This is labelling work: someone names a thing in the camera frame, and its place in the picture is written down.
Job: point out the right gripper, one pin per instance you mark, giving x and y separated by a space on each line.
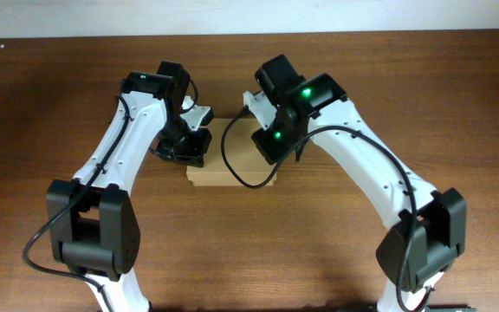
268 146

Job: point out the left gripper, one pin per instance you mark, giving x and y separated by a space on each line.
184 149

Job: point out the brown cardboard box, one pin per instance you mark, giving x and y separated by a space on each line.
240 151

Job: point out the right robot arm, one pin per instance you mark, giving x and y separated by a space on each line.
426 227

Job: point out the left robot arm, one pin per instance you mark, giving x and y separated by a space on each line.
92 225

